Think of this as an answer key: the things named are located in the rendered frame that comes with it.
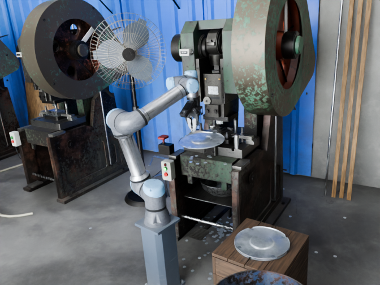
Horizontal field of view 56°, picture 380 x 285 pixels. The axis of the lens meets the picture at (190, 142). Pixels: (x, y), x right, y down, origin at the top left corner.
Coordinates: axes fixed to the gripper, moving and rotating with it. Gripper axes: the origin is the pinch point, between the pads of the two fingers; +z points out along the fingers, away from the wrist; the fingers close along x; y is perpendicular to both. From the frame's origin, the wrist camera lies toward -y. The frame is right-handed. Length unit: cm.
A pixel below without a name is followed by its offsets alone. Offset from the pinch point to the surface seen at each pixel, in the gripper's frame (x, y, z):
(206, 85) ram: 5.7, 28.0, -21.9
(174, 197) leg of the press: 23, 6, 53
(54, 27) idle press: 132, 15, -64
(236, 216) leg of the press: -25, 7, 56
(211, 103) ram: 2.1, 28.0, -10.1
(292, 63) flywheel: -40, 63, -32
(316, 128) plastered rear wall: -36, 152, 38
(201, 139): -0.6, 8.7, 8.7
